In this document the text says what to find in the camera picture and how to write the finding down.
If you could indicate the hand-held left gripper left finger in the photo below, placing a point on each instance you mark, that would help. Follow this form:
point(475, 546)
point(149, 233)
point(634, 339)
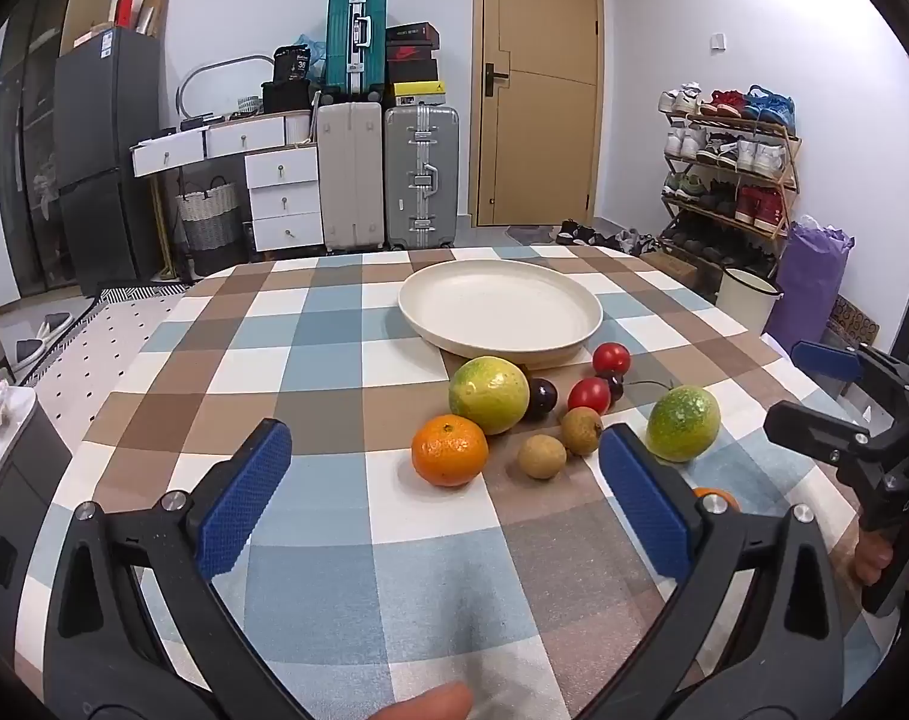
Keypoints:
point(244, 491)

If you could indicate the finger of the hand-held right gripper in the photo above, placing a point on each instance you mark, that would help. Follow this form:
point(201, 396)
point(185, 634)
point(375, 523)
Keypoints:
point(814, 427)
point(825, 361)

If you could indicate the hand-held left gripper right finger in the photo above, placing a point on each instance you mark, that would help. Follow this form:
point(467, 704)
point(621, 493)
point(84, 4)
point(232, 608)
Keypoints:
point(642, 499)

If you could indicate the orange mandarin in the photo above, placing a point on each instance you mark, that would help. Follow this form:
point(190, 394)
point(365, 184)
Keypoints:
point(717, 499)
point(449, 451)

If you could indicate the green citrus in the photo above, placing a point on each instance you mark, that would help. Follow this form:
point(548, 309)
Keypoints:
point(683, 422)

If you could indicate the small dark cherry with stem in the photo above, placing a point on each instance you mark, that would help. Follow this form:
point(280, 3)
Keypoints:
point(614, 386)

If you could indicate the red cherry tomato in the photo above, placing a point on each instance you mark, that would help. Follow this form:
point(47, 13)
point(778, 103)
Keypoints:
point(612, 358)
point(589, 395)

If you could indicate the dark purple plum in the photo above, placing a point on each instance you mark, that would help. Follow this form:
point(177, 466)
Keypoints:
point(542, 399)

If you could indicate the yellow-green citrus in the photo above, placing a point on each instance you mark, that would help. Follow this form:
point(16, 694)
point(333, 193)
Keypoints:
point(488, 394)

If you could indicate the cream round plate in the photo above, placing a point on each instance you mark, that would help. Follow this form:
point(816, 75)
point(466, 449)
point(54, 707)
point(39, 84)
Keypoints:
point(499, 307)

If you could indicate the person's right hand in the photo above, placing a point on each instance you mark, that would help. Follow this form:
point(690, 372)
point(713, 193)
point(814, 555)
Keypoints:
point(872, 559)

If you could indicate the person's left hand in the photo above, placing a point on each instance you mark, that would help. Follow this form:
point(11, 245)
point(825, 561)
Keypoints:
point(428, 703)

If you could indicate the brown patterned doormat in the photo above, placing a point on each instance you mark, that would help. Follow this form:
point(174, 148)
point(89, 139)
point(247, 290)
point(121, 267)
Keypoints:
point(855, 322)

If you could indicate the purple bag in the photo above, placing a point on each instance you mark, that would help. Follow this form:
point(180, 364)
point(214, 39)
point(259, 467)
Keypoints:
point(810, 289)

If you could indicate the white enamel bucket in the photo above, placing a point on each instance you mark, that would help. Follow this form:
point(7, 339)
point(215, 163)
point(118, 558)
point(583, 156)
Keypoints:
point(747, 300)

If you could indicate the wooden shoe rack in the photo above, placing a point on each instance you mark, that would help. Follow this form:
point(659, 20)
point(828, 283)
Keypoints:
point(788, 165)

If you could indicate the white dotted rug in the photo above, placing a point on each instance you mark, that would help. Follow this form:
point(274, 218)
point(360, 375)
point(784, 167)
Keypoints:
point(102, 345)

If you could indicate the rows of shoes on rack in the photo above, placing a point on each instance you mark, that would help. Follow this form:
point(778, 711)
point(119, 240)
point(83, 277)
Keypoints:
point(724, 154)

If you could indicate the grey appliance box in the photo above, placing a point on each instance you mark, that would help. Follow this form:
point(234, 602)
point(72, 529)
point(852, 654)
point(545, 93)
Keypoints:
point(12, 525)

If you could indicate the grey slippers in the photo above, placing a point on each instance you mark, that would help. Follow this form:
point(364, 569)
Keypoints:
point(42, 341)

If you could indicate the pile of shoes on floor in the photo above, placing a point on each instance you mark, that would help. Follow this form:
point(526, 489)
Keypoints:
point(600, 236)

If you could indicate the woven laundry basket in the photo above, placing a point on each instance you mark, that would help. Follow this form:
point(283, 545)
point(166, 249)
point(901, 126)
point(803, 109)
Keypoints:
point(209, 229)

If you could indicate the grey door rug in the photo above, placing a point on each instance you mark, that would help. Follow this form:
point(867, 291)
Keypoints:
point(533, 234)

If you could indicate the white drawer desk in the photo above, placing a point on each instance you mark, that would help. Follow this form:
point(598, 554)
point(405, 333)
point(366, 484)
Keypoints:
point(282, 199)

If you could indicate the beige suitcase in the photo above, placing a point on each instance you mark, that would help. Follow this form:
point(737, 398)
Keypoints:
point(351, 176)

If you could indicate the grey refrigerator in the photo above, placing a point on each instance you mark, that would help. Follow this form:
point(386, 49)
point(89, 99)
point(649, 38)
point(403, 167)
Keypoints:
point(105, 165)

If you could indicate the silver suitcase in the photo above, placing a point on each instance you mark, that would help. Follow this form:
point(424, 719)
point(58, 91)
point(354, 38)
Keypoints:
point(422, 176)

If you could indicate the white mesh cup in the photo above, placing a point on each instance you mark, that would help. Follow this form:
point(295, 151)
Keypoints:
point(249, 105)

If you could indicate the dark glass wardrobe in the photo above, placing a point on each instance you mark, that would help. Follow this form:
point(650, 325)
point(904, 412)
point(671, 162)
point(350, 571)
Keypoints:
point(27, 165)

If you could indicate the black storage box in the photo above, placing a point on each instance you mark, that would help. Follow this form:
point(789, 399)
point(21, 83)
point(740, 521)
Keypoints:
point(285, 97)

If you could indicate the wooden door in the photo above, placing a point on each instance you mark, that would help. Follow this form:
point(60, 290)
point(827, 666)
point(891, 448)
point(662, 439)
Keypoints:
point(537, 90)

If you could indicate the black bag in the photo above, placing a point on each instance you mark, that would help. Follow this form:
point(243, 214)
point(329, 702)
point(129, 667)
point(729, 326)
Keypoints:
point(291, 64)

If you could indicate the yellow and white shoe box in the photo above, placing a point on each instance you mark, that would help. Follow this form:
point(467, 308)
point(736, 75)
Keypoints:
point(418, 94)

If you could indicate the blue plastic bag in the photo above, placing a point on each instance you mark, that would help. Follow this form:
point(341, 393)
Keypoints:
point(315, 52)

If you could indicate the plain black shoe box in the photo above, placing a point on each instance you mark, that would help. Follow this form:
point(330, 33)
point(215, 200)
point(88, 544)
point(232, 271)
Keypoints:
point(413, 73)

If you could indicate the teal suitcase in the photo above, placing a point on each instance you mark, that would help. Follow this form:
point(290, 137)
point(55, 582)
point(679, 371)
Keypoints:
point(357, 41)

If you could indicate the red and black shoe box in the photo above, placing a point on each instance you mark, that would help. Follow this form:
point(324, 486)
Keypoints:
point(411, 54)

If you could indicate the white light switch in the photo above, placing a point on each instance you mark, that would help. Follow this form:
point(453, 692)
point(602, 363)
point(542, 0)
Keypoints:
point(718, 41)

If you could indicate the oval metal mirror frame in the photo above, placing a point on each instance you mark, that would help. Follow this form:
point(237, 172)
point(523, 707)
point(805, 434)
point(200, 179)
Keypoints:
point(192, 79)

